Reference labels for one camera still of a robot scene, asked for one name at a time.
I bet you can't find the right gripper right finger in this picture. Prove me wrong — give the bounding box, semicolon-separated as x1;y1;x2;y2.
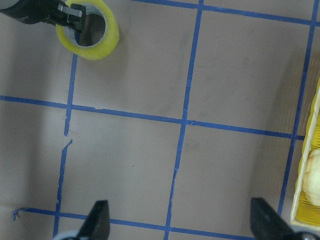
250;197;294;240

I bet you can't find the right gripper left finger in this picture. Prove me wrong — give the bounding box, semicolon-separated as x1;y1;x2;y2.
76;200;110;240

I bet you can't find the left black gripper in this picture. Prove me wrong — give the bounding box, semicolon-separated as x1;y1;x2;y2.
0;0;87;32

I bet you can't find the yellow tape roll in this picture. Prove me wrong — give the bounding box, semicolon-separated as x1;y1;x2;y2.
56;0;120;60

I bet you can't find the yellow plastic basket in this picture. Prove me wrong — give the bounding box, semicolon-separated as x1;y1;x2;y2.
290;83;320;231

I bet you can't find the cream banana toy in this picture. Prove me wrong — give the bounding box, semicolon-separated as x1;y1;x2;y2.
302;149;320;207

